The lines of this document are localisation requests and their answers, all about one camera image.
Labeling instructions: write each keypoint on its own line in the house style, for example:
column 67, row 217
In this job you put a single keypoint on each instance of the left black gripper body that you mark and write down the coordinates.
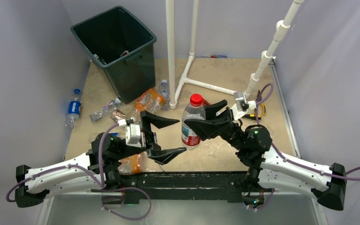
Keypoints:
column 129, row 150

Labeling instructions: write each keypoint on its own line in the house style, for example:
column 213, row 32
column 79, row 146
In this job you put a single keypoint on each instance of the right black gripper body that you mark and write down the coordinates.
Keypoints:
column 234, row 135

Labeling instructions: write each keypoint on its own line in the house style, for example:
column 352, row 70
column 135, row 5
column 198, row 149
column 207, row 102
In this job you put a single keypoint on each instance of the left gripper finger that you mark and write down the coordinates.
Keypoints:
column 163, row 157
column 148, row 119

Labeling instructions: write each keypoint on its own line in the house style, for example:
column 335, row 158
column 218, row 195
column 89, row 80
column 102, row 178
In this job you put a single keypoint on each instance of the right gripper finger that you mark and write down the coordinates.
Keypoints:
column 205, row 129
column 211, row 111

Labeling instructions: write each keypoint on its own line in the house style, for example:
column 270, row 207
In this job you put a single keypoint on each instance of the orange label bottle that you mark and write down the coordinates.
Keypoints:
column 132, row 165
column 150, row 101

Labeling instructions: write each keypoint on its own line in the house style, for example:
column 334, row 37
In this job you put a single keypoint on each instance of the red cap clear bottle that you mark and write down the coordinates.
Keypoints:
column 122, row 119

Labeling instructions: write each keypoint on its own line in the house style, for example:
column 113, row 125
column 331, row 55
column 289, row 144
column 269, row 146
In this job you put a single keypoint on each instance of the red gold label bottle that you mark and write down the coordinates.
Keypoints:
column 124, row 53

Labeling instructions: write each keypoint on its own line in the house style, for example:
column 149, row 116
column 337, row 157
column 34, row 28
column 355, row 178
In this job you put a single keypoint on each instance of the clear bottle white cap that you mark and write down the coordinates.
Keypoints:
column 102, row 61

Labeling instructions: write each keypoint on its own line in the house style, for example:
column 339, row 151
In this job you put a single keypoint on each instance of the pepsi bottle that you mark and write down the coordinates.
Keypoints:
column 73, row 111
column 114, row 134

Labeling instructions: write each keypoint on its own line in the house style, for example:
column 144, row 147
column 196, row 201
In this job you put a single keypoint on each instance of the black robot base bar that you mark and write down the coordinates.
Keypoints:
column 232, row 186

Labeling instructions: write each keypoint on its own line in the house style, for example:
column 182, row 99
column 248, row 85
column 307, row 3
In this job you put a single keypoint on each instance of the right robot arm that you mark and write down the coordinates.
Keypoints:
column 267, row 167

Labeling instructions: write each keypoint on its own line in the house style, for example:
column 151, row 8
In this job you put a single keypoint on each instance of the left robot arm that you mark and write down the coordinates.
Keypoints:
column 96, row 168

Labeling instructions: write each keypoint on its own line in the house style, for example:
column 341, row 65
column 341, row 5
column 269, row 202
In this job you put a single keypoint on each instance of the dark green plastic bin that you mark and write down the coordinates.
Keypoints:
column 108, row 35

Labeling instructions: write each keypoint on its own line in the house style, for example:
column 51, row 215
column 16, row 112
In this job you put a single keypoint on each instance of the clear small water bottle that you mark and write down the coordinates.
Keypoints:
column 164, row 91

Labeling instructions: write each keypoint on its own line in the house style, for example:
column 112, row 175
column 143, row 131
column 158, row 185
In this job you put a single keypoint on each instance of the yellow black pliers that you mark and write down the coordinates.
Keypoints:
column 258, row 99

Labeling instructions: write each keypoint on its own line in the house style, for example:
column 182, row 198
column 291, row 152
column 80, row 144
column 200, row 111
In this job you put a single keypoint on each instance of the crushed clear bottle left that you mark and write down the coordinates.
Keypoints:
column 106, row 109

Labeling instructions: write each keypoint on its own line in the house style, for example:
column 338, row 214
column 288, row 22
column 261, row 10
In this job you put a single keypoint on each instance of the small red blue screwdriver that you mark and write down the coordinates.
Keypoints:
column 215, row 56

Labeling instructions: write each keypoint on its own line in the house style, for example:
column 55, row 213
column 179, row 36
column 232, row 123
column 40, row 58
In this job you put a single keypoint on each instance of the red handle adjustable wrench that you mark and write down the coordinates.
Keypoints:
column 205, row 102

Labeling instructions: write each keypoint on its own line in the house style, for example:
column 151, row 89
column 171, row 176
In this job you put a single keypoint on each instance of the Pepsi bottle by wall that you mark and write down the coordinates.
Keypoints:
column 73, row 111

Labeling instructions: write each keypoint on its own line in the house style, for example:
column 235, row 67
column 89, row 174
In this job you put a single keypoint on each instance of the white PVC pipe frame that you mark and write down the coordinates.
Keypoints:
column 235, row 28

